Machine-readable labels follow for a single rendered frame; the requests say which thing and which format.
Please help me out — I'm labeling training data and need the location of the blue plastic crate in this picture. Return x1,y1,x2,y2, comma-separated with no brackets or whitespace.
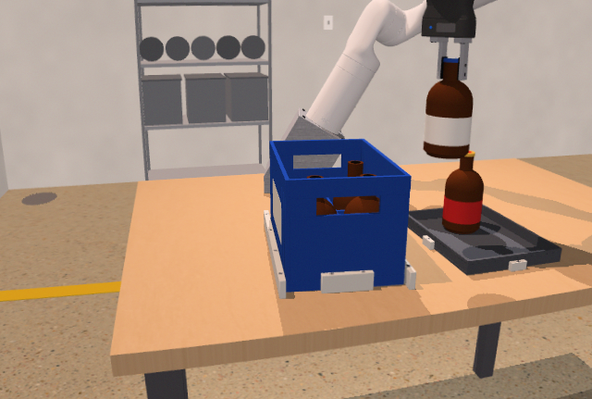
269,139,412,293

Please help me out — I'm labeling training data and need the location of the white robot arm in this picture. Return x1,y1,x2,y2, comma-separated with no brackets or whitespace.
306,0,426,134

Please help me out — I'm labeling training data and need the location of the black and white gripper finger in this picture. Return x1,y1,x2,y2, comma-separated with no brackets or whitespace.
430,37,449,79
454,38,472,81

